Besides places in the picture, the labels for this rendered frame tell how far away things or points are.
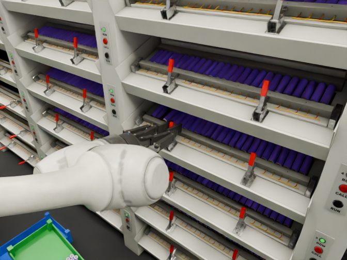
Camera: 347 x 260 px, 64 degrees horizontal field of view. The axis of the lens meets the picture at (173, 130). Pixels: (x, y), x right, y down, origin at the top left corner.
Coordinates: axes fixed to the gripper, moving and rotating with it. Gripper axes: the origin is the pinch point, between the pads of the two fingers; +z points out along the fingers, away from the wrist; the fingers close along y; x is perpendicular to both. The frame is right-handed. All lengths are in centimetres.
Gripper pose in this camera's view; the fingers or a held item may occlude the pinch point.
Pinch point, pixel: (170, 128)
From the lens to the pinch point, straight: 84.7
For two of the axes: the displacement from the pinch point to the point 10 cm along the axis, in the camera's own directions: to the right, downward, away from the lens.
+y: 7.9, 3.1, -5.3
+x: 0.9, -9.1, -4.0
